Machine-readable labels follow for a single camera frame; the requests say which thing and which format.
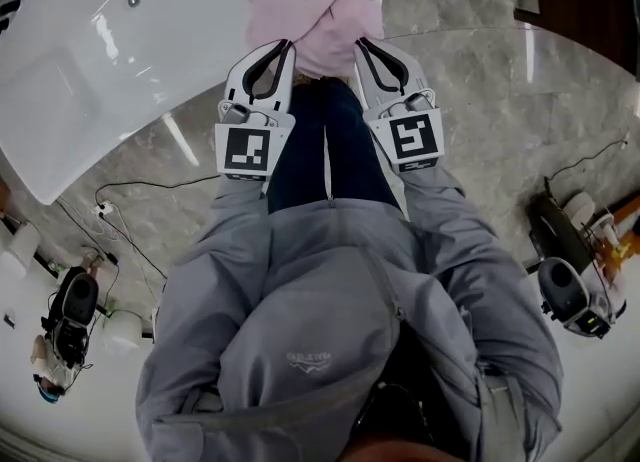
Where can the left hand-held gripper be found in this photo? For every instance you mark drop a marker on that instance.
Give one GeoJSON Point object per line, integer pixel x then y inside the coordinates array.
{"type": "Point", "coordinates": [245, 150]}

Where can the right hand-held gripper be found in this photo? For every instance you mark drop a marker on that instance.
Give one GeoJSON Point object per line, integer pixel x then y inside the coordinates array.
{"type": "Point", "coordinates": [412, 137]}

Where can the light pink cloth garment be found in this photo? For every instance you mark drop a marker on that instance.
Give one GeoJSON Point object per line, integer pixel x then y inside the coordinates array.
{"type": "Point", "coordinates": [320, 35]}

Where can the person's dark blue trousers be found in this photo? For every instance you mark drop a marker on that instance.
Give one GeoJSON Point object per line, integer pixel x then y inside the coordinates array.
{"type": "Point", "coordinates": [310, 150]}

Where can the white bathtub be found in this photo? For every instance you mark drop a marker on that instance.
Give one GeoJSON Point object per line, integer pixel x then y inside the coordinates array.
{"type": "Point", "coordinates": [100, 75]}

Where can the white power strip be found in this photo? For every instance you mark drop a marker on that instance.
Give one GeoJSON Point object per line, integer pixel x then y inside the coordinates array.
{"type": "Point", "coordinates": [104, 209]}

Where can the person's grey jacket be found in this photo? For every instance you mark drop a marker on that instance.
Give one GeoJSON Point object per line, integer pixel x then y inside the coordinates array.
{"type": "Point", "coordinates": [310, 310]}

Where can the black faucet knob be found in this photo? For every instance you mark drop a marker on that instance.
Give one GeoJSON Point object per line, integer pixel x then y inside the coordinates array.
{"type": "Point", "coordinates": [5, 17]}

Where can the white cylindrical stool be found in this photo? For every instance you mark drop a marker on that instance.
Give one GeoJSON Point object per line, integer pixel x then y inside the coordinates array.
{"type": "Point", "coordinates": [22, 250]}
{"type": "Point", "coordinates": [122, 332]}

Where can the person's black shirt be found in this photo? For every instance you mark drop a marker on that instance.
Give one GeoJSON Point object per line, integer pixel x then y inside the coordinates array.
{"type": "Point", "coordinates": [415, 385]}

